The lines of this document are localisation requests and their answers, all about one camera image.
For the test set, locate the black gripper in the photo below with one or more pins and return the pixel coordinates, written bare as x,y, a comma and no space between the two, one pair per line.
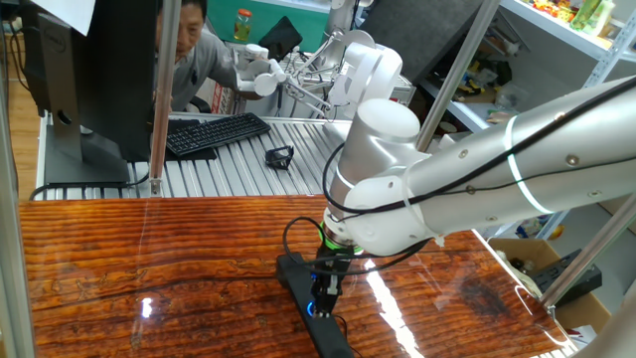
330,271

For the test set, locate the blue-lit round volume knob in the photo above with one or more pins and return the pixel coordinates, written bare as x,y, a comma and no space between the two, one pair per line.
310,309

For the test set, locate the black power strip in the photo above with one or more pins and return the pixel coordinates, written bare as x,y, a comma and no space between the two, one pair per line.
295,276

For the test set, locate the white haptic teleoperation device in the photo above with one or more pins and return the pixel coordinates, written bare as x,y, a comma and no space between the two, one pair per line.
370,64

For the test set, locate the black folding phone stand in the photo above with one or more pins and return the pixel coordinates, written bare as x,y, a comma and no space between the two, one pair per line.
272,160

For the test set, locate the wood-grain vinyl table mat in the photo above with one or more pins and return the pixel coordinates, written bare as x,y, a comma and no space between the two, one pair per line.
149,258

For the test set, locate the white power adapter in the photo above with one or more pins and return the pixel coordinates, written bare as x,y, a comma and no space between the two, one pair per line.
445,141

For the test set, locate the black computer keyboard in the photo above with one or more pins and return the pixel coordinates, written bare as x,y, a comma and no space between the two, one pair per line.
213,133

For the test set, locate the blue white bottle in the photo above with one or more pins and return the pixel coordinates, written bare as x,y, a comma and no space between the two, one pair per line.
529,228

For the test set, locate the black electronic box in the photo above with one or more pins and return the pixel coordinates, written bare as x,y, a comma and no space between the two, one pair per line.
546,281

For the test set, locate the red white carton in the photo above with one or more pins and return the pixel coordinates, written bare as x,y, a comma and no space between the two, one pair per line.
217,97

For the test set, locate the black office chair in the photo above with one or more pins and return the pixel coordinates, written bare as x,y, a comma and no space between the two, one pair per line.
201,104

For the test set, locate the beige flat item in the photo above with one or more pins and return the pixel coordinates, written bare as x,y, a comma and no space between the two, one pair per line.
499,118

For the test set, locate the white red paper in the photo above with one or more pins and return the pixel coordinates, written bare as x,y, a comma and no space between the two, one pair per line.
581,335

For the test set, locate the person in grey shirt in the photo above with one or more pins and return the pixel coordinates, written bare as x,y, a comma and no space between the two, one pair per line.
204,64

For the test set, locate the black tablet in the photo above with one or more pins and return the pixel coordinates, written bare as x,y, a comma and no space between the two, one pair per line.
283,35

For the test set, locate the yellow black tools clutter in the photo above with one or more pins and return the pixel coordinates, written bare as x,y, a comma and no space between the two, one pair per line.
477,74

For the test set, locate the brown cardboard box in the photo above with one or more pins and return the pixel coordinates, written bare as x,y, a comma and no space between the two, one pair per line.
596,308

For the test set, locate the clear plastic bag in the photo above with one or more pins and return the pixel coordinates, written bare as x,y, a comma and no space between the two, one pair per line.
512,94

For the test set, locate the white grey cylindrical column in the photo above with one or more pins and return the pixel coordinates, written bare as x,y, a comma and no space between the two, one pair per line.
340,15

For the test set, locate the glass jar with orange lid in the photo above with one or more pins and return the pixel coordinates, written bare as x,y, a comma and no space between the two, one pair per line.
242,25

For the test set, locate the dark grey foam panel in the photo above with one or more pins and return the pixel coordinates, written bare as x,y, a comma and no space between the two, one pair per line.
422,30

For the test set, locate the green partition board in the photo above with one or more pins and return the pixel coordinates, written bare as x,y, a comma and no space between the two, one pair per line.
223,15

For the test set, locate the black monitor with grey stand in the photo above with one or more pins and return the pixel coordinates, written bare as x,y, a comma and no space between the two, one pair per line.
114,74

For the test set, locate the white metal shelving unit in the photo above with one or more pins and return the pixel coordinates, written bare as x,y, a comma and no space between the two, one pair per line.
604,62

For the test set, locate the colourful small toys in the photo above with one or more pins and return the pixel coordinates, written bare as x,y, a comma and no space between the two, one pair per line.
551,7

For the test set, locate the white paper sheet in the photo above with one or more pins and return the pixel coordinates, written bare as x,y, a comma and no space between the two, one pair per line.
69,12

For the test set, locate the green plastic bottle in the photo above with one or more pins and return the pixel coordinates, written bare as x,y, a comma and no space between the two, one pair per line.
586,12

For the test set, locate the pale yellow plastic bottle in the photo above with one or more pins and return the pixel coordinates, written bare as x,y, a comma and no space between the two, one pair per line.
603,17

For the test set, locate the aluminium frame post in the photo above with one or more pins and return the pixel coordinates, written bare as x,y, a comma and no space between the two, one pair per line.
10,248
467,50
569,278
164,99

